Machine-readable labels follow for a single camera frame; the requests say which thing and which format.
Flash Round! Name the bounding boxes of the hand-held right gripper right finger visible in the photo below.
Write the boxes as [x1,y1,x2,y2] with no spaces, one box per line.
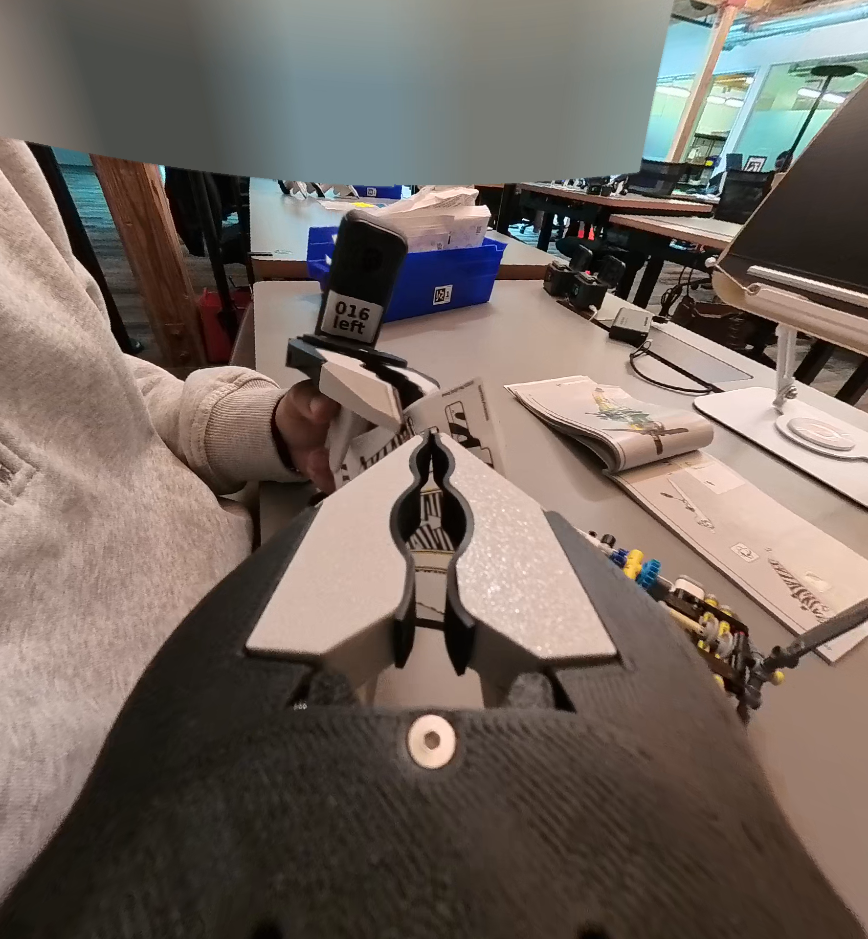
[436,431,620,710]

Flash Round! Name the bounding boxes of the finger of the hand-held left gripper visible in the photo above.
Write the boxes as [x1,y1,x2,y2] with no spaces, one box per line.
[318,352,407,443]
[364,351,442,406]

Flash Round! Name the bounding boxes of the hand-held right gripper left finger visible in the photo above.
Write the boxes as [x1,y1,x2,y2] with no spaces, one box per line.
[245,433,432,707]

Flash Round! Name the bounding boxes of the black and white sticker sheet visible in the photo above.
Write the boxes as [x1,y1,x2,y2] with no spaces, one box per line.
[331,378,510,661]

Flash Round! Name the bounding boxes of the person's left forearm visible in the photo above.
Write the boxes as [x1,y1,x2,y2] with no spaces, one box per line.
[129,365,291,507]

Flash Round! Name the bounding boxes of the person's left hand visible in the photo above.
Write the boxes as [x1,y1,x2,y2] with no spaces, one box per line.
[272,381,343,494]

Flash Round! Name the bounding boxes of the crumpled white paper bags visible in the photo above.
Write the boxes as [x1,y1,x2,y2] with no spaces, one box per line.
[371,185,493,254]

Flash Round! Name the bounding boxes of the tagged blue plastic bin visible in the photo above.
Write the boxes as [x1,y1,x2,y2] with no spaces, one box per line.
[307,224,508,324]

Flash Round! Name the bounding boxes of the red container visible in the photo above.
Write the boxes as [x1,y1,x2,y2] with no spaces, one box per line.
[198,286,253,364]

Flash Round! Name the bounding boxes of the thick folded instruction booklet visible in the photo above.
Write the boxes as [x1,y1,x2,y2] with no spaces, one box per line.
[505,376,715,474]

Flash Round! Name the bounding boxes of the flat instruction booklet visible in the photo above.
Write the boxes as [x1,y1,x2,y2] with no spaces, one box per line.
[610,449,868,665]

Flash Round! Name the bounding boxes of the grey power adapter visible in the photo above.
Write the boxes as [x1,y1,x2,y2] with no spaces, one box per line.
[608,307,656,343]

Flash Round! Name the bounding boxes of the silver laptop stand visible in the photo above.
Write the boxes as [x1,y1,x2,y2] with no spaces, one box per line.
[692,253,868,520]

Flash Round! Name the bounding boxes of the lego plane model with propeller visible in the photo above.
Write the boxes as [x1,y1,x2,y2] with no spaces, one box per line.
[577,528,868,726]

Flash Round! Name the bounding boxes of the thick wooden post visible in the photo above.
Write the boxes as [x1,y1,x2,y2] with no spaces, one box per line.
[90,154,209,370]

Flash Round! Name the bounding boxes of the black cable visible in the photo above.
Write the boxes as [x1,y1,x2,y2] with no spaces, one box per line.
[628,337,728,397]

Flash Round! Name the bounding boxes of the slim wooden post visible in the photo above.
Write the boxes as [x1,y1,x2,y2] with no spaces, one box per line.
[667,0,744,166]

